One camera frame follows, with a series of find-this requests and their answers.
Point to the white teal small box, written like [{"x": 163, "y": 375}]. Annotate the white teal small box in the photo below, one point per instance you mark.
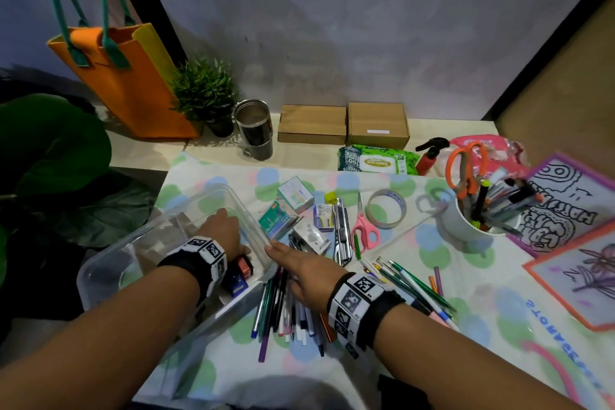
[{"x": 295, "y": 193}]

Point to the green wet wipes pack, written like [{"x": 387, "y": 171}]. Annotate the green wet wipes pack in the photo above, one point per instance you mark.
[{"x": 379, "y": 162}]

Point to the right marker wristband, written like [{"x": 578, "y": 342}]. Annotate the right marker wristband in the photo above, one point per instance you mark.
[{"x": 355, "y": 299}]

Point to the orange scissors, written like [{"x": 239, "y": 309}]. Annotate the orange scissors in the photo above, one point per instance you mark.
[{"x": 463, "y": 179}]

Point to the blue stapler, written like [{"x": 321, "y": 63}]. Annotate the blue stapler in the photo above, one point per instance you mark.
[{"x": 236, "y": 285}]

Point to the pile of assorted pens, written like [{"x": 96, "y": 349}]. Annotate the pile of assorted pens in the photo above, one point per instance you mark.
[{"x": 269, "y": 309}]

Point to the bunch of markers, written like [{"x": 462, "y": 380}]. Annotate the bunch of markers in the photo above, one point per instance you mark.
[{"x": 509, "y": 205}]

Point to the polka dot tablecloth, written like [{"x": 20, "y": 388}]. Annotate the polka dot tablecloth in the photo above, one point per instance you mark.
[{"x": 480, "y": 289}]

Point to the person's left forearm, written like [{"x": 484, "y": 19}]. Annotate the person's left forearm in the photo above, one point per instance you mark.
[{"x": 96, "y": 337}]

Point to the clear tape roll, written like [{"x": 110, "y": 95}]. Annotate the clear tape roll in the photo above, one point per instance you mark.
[{"x": 384, "y": 224}]

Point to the orange framed flower drawing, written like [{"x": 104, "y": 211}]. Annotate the orange framed flower drawing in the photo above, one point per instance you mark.
[{"x": 576, "y": 280}]

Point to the small pink scissors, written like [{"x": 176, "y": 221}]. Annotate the small pink scissors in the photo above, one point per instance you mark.
[{"x": 365, "y": 234}]

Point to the clear plastic organizer box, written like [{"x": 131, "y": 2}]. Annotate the clear plastic organizer box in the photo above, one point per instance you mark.
[{"x": 144, "y": 241}]

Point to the pink plastic pack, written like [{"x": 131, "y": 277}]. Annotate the pink plastic pack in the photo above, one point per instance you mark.
[{"x": 499, "y": 150}]

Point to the red spray bottle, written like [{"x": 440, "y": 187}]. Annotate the red spray bottle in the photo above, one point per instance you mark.
[{"x": 426, "y": 164}]

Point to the person's left hand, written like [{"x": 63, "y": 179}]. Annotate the person's left hand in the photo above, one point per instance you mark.
[{"x": 221, "y": 232}]

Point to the person's right hand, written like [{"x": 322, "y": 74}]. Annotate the person's right hand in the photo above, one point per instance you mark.
[{"x": 312, "y": 280}]

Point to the labelled cardboard box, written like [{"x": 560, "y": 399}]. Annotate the labelled cardboard box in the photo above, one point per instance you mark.
[{"x": 377, "y": 124}]

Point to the orange felt bag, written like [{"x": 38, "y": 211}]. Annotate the orange felt bag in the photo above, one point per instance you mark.
[{"x": 139, "y": 88}]

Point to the purple framed drawing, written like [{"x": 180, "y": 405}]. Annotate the purple framed drawing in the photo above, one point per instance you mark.
[{"x": 567, "y": 184}]

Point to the small potted plant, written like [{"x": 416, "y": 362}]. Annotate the small potted plant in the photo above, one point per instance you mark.
[{"x": 206, "y": 88}]

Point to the steel tumbler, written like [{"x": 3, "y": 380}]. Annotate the steel tumbler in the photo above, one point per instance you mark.
[{"x": 254, "y": 136}]

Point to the silver black utility knife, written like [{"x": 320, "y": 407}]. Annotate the silver black utility knife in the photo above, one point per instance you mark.
[{"x": 342, "y": 232}]

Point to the marker wristband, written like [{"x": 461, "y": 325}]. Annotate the marker wristband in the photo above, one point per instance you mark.
[
  {"x": 355, "y": 299},
  {"x": 206, "y": 251}
]

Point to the left marker wristband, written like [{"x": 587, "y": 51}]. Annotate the left marker wristband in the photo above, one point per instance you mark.
[{"x": 206, "y": 251}]

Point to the small yellow eraser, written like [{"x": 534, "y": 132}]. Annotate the small yellow eraser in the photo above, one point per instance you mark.
[{"x": 330, "y": 197}]

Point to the large leafy plant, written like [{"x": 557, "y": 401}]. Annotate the large leafy plant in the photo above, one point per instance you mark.
[{"x": 48, "y": 145}]

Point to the flat plain cardboard box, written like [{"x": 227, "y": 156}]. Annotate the flat plain cardboard box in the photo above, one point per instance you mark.
[{"x": 312, "y": 124}]

